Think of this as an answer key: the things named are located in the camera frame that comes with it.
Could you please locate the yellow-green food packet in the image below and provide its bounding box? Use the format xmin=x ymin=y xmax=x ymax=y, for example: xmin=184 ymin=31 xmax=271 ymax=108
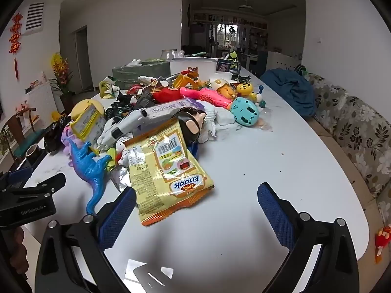
xmin=72 ymin=103 xmax=106 ymax=139

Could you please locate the yellow snack packet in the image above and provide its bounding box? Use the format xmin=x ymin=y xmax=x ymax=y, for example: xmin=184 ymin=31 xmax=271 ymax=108
xmin=123 ymin=119 xmax=215 ymax=227

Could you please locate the brown-haired doll head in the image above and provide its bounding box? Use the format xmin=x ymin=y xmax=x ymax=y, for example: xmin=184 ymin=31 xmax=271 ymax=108
xmin=174 ymin=107 xmax=208 ymax=145

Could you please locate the white toy gun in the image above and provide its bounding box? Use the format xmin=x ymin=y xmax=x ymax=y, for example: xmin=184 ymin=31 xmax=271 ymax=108
xmin=97 ymin=99 xmax=196 ymax=151

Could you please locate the white low cabinet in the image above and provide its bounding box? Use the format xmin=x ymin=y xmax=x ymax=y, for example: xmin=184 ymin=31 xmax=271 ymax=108
xmin=24 ymin=82 xmax=66 ymax=119

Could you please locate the black spiky toy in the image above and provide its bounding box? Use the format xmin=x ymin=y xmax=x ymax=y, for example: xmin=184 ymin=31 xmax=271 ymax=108
xmin=105 ymin=93 xmax=138 ymax=119

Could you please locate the white box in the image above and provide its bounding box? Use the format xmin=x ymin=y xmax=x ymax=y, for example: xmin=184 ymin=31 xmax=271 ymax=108
xmin=169 ymin=57 xmax=220 ymax=78

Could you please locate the white crumpled tissue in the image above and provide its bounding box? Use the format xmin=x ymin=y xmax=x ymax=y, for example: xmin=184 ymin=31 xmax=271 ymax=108
xmin=195 ymin=101 xmax=242 ymax=142

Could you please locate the teal plastic animal toy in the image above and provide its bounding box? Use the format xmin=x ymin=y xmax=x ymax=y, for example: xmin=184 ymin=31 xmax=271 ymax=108
xmin=230 ymin=97 xmax=260 ymax=127

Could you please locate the wooden chair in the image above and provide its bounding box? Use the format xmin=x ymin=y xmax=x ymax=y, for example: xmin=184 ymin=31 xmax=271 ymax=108
xmin=0 ymin=107 xmax=46 ymax=163

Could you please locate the clear plastic capsule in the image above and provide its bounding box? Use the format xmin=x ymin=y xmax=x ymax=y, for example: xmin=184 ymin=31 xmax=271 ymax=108
xmin=256 ymin=118 xmax=274 ymax=132

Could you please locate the black plastic bag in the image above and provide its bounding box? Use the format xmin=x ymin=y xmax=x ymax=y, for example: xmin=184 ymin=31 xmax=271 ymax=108
xmin=43 ymin=119 xmax=72 ymax=153

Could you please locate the blue cloth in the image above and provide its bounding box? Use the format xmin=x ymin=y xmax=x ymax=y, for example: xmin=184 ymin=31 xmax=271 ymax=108
xmin=260 ymin=68 xmax=316 ymax=117

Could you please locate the bear figure with white helmet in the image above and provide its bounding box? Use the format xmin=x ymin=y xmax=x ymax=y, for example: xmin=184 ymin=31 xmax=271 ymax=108
xmin=212 ymin=79 xmax=237 ymax=101

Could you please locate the wall shelf with ornaments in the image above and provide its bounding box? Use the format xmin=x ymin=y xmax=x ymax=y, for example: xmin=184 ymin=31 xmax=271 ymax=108
xmin=192 ymin=11 xmax=268 ymax=30

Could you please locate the green frog toy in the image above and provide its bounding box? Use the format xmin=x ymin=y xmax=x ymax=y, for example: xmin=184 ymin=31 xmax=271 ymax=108
xmin=228 ymin=52 xmax=242 ymax=74

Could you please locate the red plush toy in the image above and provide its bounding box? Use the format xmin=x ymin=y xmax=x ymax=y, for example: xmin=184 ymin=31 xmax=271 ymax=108
xmin=375 ymin=225 xmax=391 ymax=264

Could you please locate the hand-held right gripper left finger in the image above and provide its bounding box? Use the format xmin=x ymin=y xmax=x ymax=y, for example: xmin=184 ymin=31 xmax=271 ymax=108
xmin=34 ymin=186 xmax=138 ymax=293

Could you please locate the red round plastic toy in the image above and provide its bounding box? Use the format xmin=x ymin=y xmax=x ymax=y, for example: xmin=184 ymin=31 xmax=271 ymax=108
xmin=153 ymin=87 xmax=184 ymax=104

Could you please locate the photo cube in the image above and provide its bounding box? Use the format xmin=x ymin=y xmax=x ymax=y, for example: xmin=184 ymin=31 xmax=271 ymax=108
xmin=215 ymin=59 xmax=233 ymax=74

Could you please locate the ceiling lamp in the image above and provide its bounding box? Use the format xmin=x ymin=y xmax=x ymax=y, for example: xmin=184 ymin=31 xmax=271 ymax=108
xmin=238 ymin=0 xmax=260 ymax=12

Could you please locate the pink toy water gun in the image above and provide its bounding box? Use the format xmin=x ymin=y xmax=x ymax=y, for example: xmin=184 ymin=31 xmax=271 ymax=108
xmin=180 ymin=86 xmax=237 ymax=110

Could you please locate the purple plastic toy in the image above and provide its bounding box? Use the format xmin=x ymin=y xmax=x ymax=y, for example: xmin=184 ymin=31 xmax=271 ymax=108
xmin=60 ymin=125 xmax=92 ymax=167

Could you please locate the blue dinosaur toy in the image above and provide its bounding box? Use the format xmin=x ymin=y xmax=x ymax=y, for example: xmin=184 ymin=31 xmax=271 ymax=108
xmin=63 ymin=136 xmax=113 ymax=216

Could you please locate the floral sofa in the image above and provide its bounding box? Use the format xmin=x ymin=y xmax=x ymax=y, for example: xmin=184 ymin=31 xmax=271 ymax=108
xmin=293 ymin=65 xmax=391 ymax=220

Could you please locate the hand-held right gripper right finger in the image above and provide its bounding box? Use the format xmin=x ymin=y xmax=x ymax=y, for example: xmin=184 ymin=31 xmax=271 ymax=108
xmin=257 ymin=182 xmax=360 ymax=293

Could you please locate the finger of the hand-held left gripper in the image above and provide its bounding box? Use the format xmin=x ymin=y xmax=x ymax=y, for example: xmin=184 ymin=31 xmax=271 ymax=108
xmin=21 ymin=172 xmax=66 ymax=199
xmin=0 ymin=167 xmax=33 ymax=190

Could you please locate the silver foil wrapper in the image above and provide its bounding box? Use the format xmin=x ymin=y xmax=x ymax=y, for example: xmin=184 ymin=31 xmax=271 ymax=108
xmin=110 ymin=165 xmax=133 ymax=193

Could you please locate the yellow bear toy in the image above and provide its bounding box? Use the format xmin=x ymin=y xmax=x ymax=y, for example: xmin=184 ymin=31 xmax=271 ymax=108
xmin=237 ymin=81 xmax=264 ymax=104

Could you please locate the yellow flower plant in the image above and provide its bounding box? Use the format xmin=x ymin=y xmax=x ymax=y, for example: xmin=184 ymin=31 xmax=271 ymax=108
xmin=49 ymin=52 xmax=75 ymax=113

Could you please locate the window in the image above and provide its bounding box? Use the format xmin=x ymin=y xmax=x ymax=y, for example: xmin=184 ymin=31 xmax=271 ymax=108
xmin=217 ymin=23 xmax=239 ymax=48

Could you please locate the red knot wall decoration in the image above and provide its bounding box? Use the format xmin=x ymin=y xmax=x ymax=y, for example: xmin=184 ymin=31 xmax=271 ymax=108
xmin=9 ymin=11 xmax=24 ymax=80

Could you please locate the green box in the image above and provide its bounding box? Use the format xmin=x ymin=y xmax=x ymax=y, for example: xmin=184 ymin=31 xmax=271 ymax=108
xmin=111 ymin=61 xmax=172 ymax=89

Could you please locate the person's left hand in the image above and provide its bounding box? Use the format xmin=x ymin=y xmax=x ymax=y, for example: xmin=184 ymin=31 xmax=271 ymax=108
xmin=9 ymin=228 xmax=25 ymax=277

